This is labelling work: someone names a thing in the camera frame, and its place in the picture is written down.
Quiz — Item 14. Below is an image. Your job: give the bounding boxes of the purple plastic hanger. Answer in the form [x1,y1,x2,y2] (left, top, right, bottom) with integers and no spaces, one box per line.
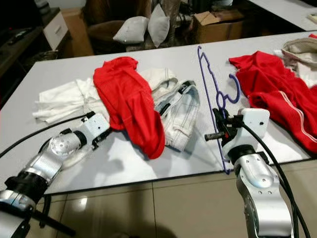
[197,46,242,175]

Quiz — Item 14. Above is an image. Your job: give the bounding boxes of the plain red shirt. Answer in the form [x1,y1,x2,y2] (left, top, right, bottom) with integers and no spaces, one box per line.
[93,56,166,160]

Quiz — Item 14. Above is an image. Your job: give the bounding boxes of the white plaid garment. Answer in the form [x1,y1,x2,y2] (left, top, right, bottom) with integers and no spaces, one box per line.
[139,67,201,152]

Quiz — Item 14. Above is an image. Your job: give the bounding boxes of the red white striped garment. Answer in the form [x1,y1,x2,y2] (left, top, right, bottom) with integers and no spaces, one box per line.
[229,50,317,154]

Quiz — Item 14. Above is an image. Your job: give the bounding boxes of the open brown cardboard box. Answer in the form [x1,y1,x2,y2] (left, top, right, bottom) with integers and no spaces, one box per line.
[193,10,246,44]

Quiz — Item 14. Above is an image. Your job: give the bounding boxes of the black TV stand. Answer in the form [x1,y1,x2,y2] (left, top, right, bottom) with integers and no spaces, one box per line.
[0,7,55,105]

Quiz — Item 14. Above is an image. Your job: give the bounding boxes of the beige crumpled garment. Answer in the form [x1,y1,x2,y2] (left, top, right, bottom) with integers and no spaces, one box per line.
[272,37,317,87]

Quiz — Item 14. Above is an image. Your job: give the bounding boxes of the brown armchair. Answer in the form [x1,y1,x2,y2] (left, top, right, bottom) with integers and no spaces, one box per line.
[82,0,154,54]

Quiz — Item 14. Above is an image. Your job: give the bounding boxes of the narrow grey pillow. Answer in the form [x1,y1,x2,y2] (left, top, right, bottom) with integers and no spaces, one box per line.
[148,4,171,49]

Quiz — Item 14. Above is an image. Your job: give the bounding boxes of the wide grey pillow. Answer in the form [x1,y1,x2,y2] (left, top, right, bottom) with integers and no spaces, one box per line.
[113,16,152,45]

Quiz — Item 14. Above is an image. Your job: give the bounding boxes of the patterned grey curtain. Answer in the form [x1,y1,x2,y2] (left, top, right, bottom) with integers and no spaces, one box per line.
[162,0,184,30]

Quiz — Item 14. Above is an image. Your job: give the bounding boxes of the white drawer cabinet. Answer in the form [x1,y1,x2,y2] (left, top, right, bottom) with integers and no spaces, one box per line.
[42,10,70,50]

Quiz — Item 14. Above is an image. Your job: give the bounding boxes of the black remote control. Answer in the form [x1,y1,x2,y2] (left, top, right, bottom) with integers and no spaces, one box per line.
[11,27,34,43]

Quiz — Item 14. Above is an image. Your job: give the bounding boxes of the grey white jar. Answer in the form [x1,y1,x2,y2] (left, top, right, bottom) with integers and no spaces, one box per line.
[36,0,51,14]

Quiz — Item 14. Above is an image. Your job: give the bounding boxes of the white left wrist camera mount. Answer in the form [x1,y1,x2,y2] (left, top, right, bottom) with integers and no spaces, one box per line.
[76,112,110,149]

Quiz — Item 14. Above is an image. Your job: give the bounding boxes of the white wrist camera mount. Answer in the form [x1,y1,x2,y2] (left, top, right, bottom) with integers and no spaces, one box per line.
[223,108,271,159]
[76,112,110,149]

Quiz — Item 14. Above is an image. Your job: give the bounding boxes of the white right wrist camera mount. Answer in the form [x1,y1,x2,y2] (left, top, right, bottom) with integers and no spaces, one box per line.
[223,108,271,159]

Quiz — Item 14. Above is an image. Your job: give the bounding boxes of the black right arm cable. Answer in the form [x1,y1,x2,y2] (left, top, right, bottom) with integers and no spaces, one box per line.
[240,121,310,238]

